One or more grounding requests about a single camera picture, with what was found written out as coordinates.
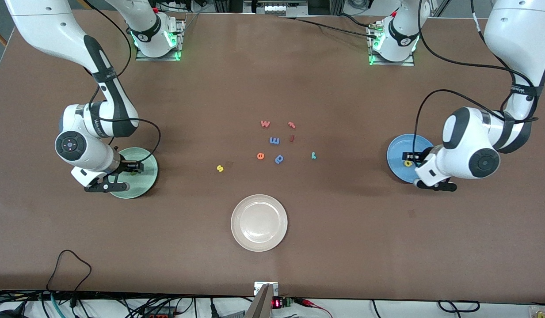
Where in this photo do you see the blue plate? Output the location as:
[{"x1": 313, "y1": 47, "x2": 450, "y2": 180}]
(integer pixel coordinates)
[{"x1": 387, "y1": 134, "x2": 435, "y2": 184}]

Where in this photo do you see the green plate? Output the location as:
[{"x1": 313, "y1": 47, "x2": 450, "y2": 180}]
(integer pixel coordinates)
[{"x1": 109, "y1": 147, "x2": 159, "y2": 199}]

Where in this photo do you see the white plate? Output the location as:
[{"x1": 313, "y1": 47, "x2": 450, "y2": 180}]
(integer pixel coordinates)
[{"x1": 231, "y1": 194, "x2": 288, "y2": 252}]

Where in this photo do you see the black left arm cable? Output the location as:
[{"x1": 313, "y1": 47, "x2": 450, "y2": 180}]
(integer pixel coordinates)
[{"x1": 413, "y1": 0, "x2": 540, "y2": 166}]

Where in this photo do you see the black cable loop on table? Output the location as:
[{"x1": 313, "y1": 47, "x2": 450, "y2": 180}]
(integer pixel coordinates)
[{"x1": 47, "y1": 250, "x2": 92, "y2": 305}]

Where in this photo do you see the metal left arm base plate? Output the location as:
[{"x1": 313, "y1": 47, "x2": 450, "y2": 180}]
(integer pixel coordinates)
[{"x1": 369, "y1": 22, "x2": 415, "y2": 67}]

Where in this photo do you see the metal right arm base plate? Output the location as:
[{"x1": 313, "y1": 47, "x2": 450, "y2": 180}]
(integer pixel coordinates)
[{"x1": 135, "y1": 18, "x2": 185, "y2": 61}]

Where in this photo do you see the black coiled cable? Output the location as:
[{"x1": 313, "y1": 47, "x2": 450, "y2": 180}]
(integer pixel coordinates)
[{"x1": 438, "y1": 300, "x2": 480, "y2": 313}]

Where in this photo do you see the black cable across table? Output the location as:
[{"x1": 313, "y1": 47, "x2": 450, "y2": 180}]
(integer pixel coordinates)
[{"x1": 272, "y1": 15, "x2": 381, "y2": 38}]

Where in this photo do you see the red wire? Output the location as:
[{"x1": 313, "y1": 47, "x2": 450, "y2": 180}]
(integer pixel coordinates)
[{"x1": 294, "y1": 298, "x2": 332, "y2": 318}]

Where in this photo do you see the silver camera bracket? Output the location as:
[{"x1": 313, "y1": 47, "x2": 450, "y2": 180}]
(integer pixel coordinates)
[{"x1": 245, "y1": 282, "x2": 278, "y2": 318}]

